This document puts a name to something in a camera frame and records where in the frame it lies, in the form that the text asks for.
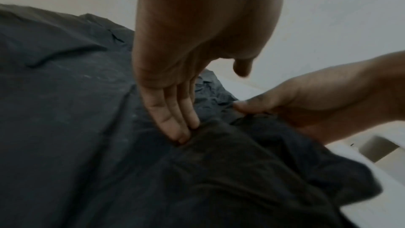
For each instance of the person's left hand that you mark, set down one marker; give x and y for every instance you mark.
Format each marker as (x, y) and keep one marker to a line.
(196, 21)

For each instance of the person's right hand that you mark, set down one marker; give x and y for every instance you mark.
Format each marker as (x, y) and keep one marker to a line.
(332, 96)

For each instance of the new black trash bag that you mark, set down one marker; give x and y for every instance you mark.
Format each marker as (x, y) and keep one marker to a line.
(95, 134)

